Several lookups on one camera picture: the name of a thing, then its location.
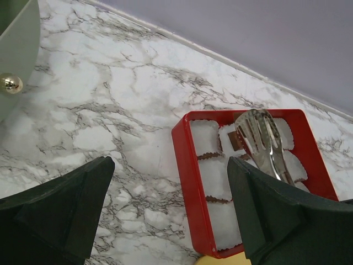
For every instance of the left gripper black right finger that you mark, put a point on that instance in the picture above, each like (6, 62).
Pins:
(281, 224)

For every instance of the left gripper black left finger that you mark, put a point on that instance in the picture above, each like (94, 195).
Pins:
(56, 222)

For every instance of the dark chocolate piece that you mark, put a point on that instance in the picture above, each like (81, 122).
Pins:
(235, 141)

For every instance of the clear and metal tongs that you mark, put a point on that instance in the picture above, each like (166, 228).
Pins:
(259, 136)

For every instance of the red chocolate box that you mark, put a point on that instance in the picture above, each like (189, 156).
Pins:
(306, 150)

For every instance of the yellow plastic tray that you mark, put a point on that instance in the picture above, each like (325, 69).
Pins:
(232, 256)

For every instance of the grey green drawer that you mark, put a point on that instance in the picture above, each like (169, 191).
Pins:
(20, 37)

